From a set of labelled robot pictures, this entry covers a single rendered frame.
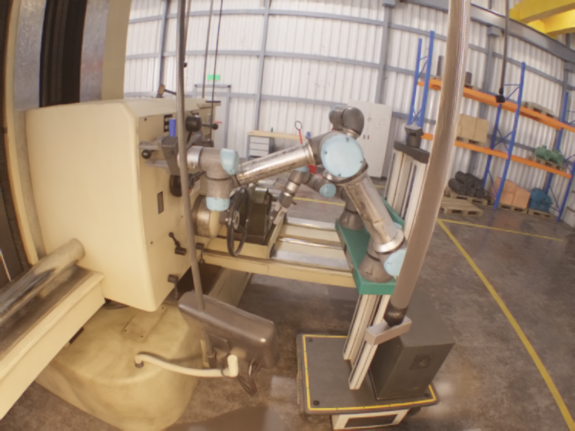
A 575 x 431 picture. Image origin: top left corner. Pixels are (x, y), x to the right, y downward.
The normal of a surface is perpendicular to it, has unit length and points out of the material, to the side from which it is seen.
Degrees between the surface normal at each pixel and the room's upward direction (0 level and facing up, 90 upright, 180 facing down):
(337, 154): 84
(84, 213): 90
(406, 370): 90
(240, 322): 19
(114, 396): 90
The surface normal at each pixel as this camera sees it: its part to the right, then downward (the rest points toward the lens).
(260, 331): -0.04, -0.76
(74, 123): -0.13, 0.36
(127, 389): 0.40, 0.39
